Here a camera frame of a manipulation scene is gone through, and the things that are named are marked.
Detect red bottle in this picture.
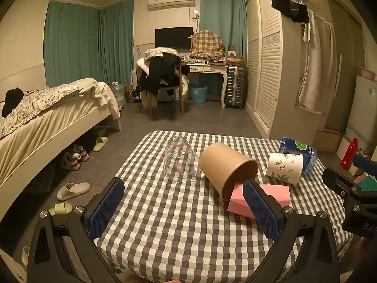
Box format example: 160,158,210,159
340,138,359,170

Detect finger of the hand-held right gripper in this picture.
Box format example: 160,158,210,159
352,154,377,171
322,167,363,202

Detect narrow green curtain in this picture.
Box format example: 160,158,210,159
200,0,248,56

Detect white air conditioner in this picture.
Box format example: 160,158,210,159
148,0,195,10

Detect clear glass cup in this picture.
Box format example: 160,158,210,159
163,136,202,183

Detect white louvred wardrobe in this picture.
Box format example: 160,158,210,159
245,0,327,140

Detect large water jug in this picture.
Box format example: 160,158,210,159
112,82,127,107

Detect white desk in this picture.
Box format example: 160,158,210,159
185,62,229,108

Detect black clothes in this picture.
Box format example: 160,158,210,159
136,54,184,97

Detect plaid cloth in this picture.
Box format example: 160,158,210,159
190,29,225,60

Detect brown paper cup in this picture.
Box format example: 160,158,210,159
200,142,260,201

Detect chair with clothes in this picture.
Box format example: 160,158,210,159
136,47,189,108

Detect blue plastic bottle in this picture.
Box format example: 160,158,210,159
278,137,318,174

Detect pink basin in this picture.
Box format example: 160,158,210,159
358,67,377,82

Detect white fridge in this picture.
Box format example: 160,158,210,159
344,75,377,155

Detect checkered tablecloth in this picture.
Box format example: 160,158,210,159
94,130,354,283

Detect white slipper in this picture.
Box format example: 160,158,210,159
57,182,91,202

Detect boxes on desk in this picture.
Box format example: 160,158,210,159
226,46,246,66

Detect patterned blanket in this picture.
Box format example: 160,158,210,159
0,84,83,139

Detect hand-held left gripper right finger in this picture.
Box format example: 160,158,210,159
243,179,341,283

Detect grey suitcase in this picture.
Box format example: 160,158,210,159
225,64,247,110

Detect pair of sneakers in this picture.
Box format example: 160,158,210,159
60,144,90,171

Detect white towel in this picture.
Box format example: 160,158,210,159
297,10,337,114

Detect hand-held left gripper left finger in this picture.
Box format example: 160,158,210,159
26,178,126,283

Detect yellow-green slipper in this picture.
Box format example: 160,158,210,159
93,137,109,153

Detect white leaf-print cup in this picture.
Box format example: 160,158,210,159
265,152,304,186

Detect bed with cream sheet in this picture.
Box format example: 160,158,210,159
0,77,122,213

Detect wooden chair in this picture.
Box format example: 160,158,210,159
147,65,189,116

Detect black cloth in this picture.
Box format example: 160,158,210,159
1,87,25,118

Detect pale green slipper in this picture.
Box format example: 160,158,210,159
48,202,73,216

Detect blue plastic basket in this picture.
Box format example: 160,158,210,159
190,84,208,104

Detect grey door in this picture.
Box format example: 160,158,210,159
323,0,369,132

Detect black television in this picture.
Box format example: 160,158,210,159
155,27,194,50

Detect cardboard box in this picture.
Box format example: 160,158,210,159
313,129,344,153

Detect pink foam block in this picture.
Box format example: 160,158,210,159
227,183,291,220

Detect dark red bag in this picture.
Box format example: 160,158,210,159
124,85,136,104

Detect wide green curtain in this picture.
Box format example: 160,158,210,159
44,0,135,88

